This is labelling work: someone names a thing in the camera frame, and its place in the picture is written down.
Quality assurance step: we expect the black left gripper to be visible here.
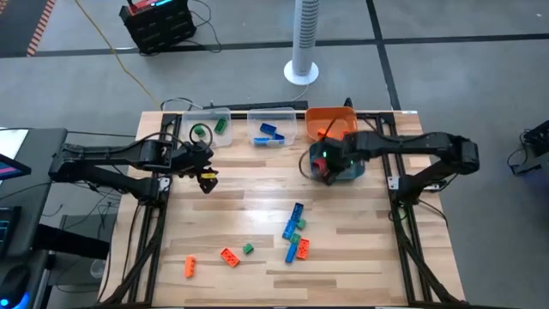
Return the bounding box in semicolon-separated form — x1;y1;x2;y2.
171;141;219;194

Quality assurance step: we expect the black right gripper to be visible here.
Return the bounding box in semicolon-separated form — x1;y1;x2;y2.
319;136;368;186

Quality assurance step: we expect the teal plastic bin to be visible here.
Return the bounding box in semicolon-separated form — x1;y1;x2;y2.
308;141;366;183

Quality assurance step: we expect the orange plastic bin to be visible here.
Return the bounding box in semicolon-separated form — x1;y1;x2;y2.
305;106;359;142

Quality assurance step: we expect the clear plastic bin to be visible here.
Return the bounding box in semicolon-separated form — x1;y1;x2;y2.
181;106;234;149
246;106;299;148

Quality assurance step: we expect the grey tower fan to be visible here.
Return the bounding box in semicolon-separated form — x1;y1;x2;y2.
282;0;321;87

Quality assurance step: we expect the clear plastic cup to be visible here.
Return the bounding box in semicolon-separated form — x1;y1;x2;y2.
89;258;107;280

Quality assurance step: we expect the black equipment case red top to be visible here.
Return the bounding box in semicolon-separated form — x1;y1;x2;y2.
118;0;197;56

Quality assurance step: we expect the black desk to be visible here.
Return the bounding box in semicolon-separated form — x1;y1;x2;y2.
0;127;69;258

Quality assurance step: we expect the computer monitor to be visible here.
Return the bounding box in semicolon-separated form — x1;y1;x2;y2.
0;153;33;181

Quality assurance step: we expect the white paper sheet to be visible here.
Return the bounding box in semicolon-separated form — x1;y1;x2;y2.
0;128;29;161

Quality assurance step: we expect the black backlit keyboard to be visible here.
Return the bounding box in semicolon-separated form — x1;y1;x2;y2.
0;205;21;258

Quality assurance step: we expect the black floor device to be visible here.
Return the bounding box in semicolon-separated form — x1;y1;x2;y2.
507;118;549;176

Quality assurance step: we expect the black computer mouse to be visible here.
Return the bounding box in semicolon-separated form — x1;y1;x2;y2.
0;265;31;309

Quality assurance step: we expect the black striped floor mat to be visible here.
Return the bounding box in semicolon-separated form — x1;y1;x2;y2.
0;0;57;58

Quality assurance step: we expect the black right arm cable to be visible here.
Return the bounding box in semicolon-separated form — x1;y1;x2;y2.
299;116;340;180

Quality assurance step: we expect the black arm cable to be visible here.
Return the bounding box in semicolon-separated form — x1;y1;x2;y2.
299;116;340;180
136;123;214;152

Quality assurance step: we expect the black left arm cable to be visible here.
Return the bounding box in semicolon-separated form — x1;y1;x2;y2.
136;123;214;152

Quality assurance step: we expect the black aluminium table frame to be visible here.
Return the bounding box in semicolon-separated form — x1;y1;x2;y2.
100;110;467;309

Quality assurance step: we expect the yellow hanging cable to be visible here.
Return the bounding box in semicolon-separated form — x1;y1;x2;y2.
72;0;160;106

